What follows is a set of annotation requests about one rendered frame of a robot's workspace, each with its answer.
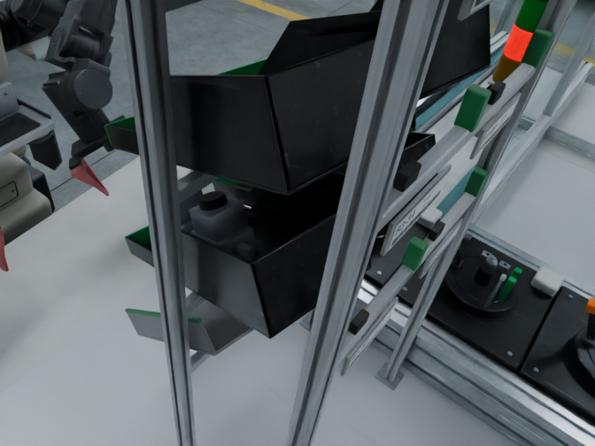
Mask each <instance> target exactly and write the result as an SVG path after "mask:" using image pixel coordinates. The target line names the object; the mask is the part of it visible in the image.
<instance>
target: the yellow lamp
mask: <svg viewBox="0 0 595 446"><path fill-rule="evenodd" d="M520 65H521V62H519V61H515V60H512V59H511V58H508V57H507V56H506V55H505V54H504V52H502V55H501V57H500V60H499V62H498V65H497V67H496V70H495V72H494V74H493V76H492V79H493V81H494V82H495V83H496V82H497V81H504V80H505V79H506V78H507V77H508V76H509V75H510V74H511V73H512V72H513V71H514V70H515V69H517V68H518V67H519V66H520Z"/></svg>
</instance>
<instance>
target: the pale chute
mask: <svg viewBox="0 0 595 446"><path fill-rule="evenodd" d="M125 312H126V313H127V315H128V316H129V318H130V320H131V322H132V324H133V326H134V328H135V331H136V332H137V334H138V335H140V336H144V337H148V338H151V339H154V340H157V341H161V342H164V336H163V328H162V322H161V315H160V312H157V311H144V310H137V309H130V308H127V309H125ZM188 329H189V349H190V350H195V351H199V352H203V353H205V354H209V355H213V356H216V355H218V354H219V353H221V352H222V351H223V350H224V349H226V348H227V347H229V346H230V345H232V344H233V343H235V342H237V341H238V340H240V339H241V338H243V337H244V336H246V335H247V334H248V333H250V332H251V331H253V330H254V329H253V328H251V327H249V326H247V325H246V324H244V323H243V322H242V321H240V320H239V319H236V318H235V317H233V316H232V315H230V314H228V313H227V312H225V311H223V310H222V309H221V308H219V307H217V306H216V305H214V304H212V303H210V302H209V301H207V300H206V301H204V302H203V303H202V304H201V305H199V306H198V307H197V308H196V309H195V310H194V311H193V312H192V313H191V314H189V315H188Z"/></svg>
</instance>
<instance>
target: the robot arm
mask: <svg viewBox="0 0 595 446"><path fill-rule="evenodd" d="M117 2H118V0H3V1H1V2H0V7H1V8H2V9H4V10H5V11H6V12H7V13H8V14H9V15H10V16H11V18H12V20H13V21H14V23H15V25H16V27H17V29H18V30H19V36H20V44H18V45H15V44H14V46H13V48H15V49H16V48H20V47H21V46H23V45H26V44H28V43H31V42H34V41H36V40H39V39H42V38H43V37H46V36H49V37H51V38H50V44H49V48H48V50H47V54H46V57H45V60H44V61H46V62H49V63H51V64H53V65H56V66H58V67H61V68H63V69H65V70H67V71H62V72H56V73H49V79H48V80H47V81H46V82H44V83H43V87H42V90H43V91H44V93H45V94H46V95H47V97H48V98H49V99H50V100H51V101H52V103H53V104H54V105H55V107H56V108H57V109H58V111H59V112H60V113H61V115H62V116H63V117H64V119H65V120H66V122H67V123H68V124H69V126H70V127H71V128H72V129H73V131H74V132H75V133H76V134H77V135H78V137H79V138H80V140H78V141H76V142H74V143H73V144H72V151H71V155H72V158H70V159H69V166H68V167H69V169H70V170H71V175H72V176H73V177H74V178H75V179H77V180H79V181H82V182H85V183H87V184H89V185H90V186H92V187H94V188H96V189H98V190H99V191H101V192H102V193H104V194H105V195H106V196H109V192H108V191H107V189H106V188H105V186H104V184H103V183H102V182H101V181H100V180H99V178H98V177H97V175H96V174H95V173H94V171H93V170H92V169H91V168H90V166H89V165H88V163H87V162H86V161H85V159H84V157H86V156H87V155H88V154H90V153H92V152H94V151H95V150H98V149H100V148H101V147H103V146H104V148H105V149H106V150H107V152H110V151H112V150H114V148H113V147H112V146H111V144H110V141H109V138H108V136H107V133H106V131H105V128H104V125H107V124H110V123H113V122H115V121H118V120H121V119H126V117H125V115H121V116H119V117H118V118H117V119H114V120H112V121H110V120H109V119H108V118H107V116H106V115H105V113H104V112H103V110H102V109H101V108H103V107H105V106H106V105H107V104H108V103H109V102H110V101H111V99H112V84H111V82H110V75H111V69H110V68H109V67H110V63H111V61H112V53H111V52H110V51H109V50H110V48H111V45H112V40H113V38H114V37H112V36H111V33H112V29H113V26H114V23H115V12H116V7H117ZM80 27H82V28H84V29H86V30H88V31H90V32H91V33H89V32H87V31H85V30H83V29H81V28H80Z"/></svg>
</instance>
